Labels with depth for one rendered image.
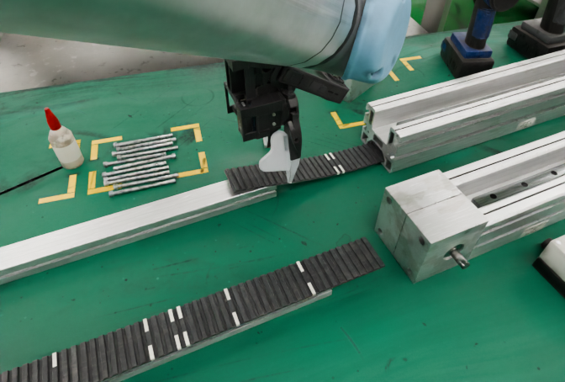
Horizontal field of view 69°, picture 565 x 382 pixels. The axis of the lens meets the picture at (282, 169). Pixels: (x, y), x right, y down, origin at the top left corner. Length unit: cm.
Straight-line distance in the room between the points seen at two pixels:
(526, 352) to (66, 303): 58
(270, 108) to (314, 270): 22
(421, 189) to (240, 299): 28
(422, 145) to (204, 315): 44
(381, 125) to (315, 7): 54
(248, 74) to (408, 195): 26
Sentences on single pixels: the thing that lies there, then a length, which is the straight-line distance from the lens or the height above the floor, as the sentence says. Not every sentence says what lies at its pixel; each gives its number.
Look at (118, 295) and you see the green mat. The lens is 61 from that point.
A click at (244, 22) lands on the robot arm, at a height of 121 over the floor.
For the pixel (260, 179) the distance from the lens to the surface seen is 65.
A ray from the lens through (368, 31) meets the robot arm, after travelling 30.
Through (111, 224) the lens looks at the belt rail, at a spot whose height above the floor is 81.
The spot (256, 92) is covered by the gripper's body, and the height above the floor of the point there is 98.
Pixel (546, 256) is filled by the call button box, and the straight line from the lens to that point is 66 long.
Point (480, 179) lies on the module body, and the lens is 66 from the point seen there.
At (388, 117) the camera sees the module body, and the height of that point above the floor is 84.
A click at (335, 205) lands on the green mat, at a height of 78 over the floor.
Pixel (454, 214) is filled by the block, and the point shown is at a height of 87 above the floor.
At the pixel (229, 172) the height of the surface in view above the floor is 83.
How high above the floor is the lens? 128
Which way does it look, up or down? 45 degrees down
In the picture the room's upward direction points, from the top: straight up
